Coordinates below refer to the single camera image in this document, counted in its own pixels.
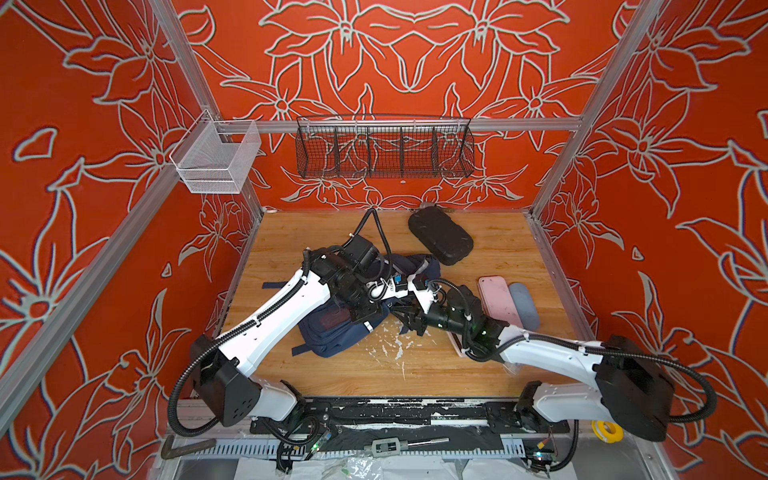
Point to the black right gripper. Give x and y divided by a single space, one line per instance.
419 317

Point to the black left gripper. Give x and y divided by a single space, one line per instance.
361 313

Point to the navy blue student backpack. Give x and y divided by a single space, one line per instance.
325 324

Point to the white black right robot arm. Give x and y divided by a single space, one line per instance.
613 381

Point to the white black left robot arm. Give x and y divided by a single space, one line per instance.
222 369

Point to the pink white calculator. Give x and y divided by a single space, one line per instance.
456 342

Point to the pink pencil case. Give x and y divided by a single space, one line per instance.
497 300

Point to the grey blue glasses case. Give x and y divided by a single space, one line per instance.
525 306

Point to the black hard zip case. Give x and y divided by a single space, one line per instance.
447 241

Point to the yellow tape roll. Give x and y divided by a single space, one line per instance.
607 432

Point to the brown bent metal bar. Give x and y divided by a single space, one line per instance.
170 451

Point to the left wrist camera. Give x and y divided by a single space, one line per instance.
359 252

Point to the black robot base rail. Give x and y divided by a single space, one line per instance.
497 414

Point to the black wire wall basket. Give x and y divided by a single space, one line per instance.
388 146

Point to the white wire mesh basket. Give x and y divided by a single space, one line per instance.
216 157

